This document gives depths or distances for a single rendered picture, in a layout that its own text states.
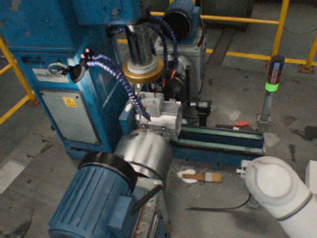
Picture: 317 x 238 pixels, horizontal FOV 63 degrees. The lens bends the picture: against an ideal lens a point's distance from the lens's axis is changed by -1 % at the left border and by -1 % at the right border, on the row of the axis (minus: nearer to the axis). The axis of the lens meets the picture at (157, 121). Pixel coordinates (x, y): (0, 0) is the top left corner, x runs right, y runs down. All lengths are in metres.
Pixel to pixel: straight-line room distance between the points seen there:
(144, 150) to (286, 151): 0.81
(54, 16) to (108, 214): 0.64
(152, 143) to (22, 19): 0.64
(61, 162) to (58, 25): 0.85
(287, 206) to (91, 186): 0.47
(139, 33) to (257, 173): 0.67
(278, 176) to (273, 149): 0.93
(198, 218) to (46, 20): 0.99
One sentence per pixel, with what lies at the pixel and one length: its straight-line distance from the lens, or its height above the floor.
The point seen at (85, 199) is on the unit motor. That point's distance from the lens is 0.71.
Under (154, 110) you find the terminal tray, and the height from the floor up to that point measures 1.12.
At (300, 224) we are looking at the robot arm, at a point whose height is 1.37.
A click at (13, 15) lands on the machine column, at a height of 1.63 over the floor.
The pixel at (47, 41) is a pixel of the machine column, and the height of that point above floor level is 1.54.
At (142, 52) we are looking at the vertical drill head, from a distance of 1.06.
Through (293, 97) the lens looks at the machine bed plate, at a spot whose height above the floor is 0.80.
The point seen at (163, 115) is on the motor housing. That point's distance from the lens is 1.24.
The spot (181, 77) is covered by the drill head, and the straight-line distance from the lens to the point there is 1.39.
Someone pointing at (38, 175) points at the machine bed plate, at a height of 0.80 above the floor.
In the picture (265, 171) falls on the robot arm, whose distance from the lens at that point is 0.59.
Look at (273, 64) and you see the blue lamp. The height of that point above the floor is 1.19.
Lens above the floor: 1.93
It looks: 44 degrees down
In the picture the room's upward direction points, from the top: 9 degrees counter-clockwise
